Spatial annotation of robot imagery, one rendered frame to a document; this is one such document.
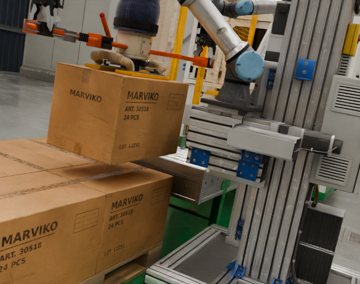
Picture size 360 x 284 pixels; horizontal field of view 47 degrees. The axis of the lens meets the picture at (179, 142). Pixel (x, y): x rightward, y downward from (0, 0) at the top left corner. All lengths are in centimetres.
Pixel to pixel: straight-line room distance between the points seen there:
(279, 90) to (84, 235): 108
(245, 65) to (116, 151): 69
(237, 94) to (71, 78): 77
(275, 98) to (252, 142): 36
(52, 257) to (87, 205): 25
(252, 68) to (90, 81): 73
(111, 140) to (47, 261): 56
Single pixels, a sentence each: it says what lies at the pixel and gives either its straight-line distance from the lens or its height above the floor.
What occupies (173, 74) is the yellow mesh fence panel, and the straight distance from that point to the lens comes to 335.
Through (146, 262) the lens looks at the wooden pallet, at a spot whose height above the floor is 6.
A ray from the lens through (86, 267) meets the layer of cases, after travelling 199.
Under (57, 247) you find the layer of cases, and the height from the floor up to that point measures 37.
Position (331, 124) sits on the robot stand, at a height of 103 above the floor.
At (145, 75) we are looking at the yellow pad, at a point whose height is 109.
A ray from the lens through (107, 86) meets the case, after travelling 188.
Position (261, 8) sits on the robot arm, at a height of 152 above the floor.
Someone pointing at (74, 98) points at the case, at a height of 93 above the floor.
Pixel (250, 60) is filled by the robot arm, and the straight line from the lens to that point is 167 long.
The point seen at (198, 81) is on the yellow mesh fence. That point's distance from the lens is 377.
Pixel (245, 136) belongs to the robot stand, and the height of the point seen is 93.
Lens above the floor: 113
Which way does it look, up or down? 9 degrees down
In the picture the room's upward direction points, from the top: 10 degrees clockwise
